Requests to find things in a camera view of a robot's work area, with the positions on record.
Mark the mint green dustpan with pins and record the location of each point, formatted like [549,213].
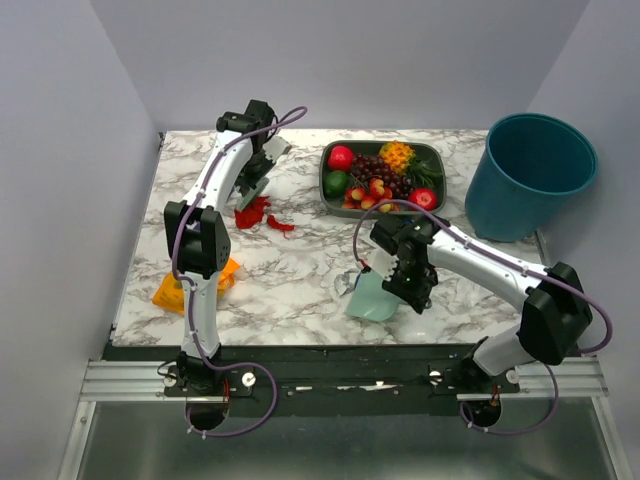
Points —
[370,302]

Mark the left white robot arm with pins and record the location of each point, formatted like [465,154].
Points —
[198,241]

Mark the blue paper scrap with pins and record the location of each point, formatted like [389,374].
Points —
[360,276]

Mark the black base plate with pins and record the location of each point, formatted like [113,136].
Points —
[326,381]

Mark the grey fruit tray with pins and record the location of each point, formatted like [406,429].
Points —
[425,170]

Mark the red apple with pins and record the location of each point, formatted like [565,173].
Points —
[340,158]
[425,198]

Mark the orange snack bag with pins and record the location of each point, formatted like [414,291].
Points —
[170,296]

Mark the purple grape bunch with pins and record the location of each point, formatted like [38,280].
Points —
[390,173]

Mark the green lime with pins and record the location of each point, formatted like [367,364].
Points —
[335,184]

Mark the mint green hand brush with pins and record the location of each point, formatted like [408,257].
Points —
[251,194]

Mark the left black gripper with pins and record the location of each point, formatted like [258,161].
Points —
[244,182]

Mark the red apple front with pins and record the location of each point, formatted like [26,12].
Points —
[425,198]

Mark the red paper scrap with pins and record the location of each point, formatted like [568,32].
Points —
[283,228]
[252,214]

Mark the red apple back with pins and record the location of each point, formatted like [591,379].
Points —
[340,158]

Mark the teal plastic waste bin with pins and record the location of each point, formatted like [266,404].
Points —
[531,166]

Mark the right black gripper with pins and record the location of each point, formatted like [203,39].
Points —
[417,297]

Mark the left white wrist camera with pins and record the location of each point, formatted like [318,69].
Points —
[275,148]

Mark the white crumpled paper right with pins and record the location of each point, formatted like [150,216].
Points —
[463,294]

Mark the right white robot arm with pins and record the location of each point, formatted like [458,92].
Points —
[554,312]

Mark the orange pineapple toy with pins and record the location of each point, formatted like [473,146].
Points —
[397,155]

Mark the aluminium rail frame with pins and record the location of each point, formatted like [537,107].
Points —
[138,382]

